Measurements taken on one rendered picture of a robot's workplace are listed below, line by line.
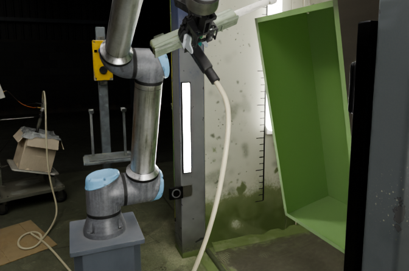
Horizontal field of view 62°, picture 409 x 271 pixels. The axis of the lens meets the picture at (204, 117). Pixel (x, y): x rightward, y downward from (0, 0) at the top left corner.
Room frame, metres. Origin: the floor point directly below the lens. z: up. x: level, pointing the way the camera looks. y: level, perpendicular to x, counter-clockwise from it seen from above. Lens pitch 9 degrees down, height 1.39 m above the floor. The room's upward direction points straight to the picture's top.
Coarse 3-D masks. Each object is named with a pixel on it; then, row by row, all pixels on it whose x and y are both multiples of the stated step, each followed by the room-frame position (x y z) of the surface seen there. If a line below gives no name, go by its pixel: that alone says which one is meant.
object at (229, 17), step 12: (264, 0) 1.23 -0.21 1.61; (276, 0) 1.24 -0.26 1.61; (228, 12) 1.17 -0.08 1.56; (240, 12) 1.19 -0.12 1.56; (216, 24) 1.13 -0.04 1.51; (228, 24) 1.17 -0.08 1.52; (156, 36) 1.10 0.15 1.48; (168, 36) 1.08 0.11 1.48; (156, 48) 1.06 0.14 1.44; (168, 48) 1.08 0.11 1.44; (192, 48) 1.08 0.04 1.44; (204, 60) 1.06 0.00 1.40; (204, 72) 1.06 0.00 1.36
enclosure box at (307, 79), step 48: (336, 0) 1.36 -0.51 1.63; (288, 48) 2.00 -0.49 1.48; (336, 48) 1.88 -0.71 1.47; (288, 96) 2.01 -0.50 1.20; (336, 96) 1.93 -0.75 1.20; (288, 144) 2.01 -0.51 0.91; (336, 144) 2.00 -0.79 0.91; (288, 192) 2.02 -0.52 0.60; (336, 192) 2.07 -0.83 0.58; (336, 240) 1.68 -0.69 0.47
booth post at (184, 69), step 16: (176, 16) 2.32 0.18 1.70; (176, 64) 2.34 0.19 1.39; (192, 64) 2.32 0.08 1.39; (176, 80) 2.35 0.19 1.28; (192, 80) 2.32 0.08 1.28; (176, 96) 2.36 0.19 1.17; (192, 96) 2.32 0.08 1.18; (176, 112) 2.36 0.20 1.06; (192, 112) 2.32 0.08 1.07; (176, 128) 2.37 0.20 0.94; (192, 128) 2.32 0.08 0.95; (176, 144) 2.38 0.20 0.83; (192, 144) 2.32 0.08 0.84; (176, 160) 2.39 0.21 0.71; (192, 160) 2.32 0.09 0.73; (176, 176) 2.39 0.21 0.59; (192, 176) 2.32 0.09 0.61; (192, 192) 2.32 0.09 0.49; (176, 208) 2.41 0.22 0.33; (192, 208) 2.32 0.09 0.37; (176, 224) 2.42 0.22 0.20; (192, 224) 2.32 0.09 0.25; (176, 240) 2.43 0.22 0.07; (192, 240) 2.32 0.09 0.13
